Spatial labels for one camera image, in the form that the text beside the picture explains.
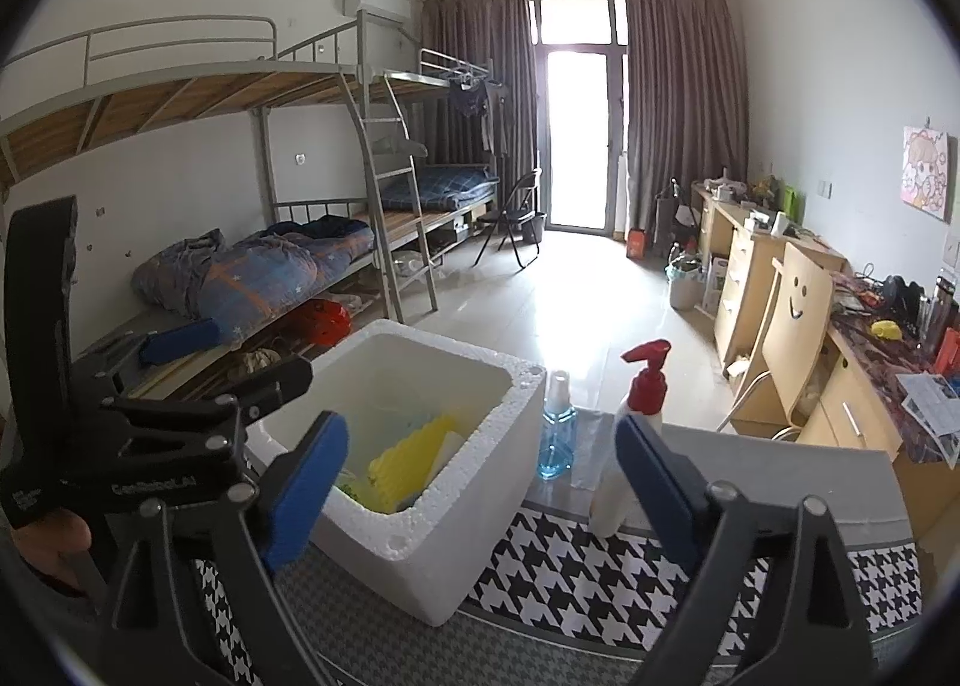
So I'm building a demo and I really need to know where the white air conditioner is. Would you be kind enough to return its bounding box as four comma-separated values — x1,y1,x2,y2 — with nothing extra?
343,0,413,23

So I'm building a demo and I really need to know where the wooden smiley chair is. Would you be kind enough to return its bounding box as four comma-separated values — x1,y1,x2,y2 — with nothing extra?
715,243,833,441

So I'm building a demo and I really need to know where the left brown curtain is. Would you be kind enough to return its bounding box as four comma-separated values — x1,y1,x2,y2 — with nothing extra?
418,0,537,202

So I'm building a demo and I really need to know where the orange box on floor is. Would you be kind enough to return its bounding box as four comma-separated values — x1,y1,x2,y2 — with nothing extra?
625,230,647,260

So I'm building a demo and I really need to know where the right brown curtain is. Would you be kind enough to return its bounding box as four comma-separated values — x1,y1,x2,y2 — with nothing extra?
625,0,748,231

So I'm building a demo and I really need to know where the left hand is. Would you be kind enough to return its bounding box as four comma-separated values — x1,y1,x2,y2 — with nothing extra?
11,510,91,590

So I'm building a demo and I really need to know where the red plastic bag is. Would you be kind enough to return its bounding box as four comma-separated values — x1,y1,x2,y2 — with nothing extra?
288,299,352,348

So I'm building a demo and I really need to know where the houndstooth table cloth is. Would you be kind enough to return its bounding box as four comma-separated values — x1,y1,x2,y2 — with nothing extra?
193,421,932,686

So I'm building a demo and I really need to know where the brown curtain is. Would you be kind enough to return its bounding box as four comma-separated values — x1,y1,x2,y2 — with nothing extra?
625,0,748,231
418,0,537,202

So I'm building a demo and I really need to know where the white red pump bottle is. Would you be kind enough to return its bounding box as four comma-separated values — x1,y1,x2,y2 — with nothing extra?
589,338,672,540

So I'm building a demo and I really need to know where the cartoon wall picture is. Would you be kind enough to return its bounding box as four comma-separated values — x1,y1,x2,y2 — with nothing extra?
900,127,950,221

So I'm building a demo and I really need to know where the far blue bedding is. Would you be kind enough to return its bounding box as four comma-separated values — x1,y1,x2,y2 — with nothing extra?
381,165,500,212

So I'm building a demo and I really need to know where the white trash bin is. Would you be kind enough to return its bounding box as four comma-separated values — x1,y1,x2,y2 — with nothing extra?
665,254,704,311

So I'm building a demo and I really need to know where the wooden desk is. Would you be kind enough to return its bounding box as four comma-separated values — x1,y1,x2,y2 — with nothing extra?
693,186,958,540

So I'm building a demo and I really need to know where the metal bunk bed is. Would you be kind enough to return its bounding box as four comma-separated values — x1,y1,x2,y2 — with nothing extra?
0,10,513,402

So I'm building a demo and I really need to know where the yellow foam sponge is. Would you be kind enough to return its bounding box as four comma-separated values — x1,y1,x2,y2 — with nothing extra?
368,415,464,514

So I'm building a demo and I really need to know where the blue spray bottle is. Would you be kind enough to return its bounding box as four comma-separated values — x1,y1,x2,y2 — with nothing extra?
537,371,576,482

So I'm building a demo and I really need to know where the blue plaid quilt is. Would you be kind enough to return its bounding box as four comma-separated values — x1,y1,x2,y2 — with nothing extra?
130,215,374,345

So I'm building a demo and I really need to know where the black folding chair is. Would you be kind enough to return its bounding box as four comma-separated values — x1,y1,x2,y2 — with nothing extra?
473,168,542,270

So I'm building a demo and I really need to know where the white styrofoam box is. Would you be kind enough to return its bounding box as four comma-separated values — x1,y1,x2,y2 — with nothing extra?
247,319,547,626

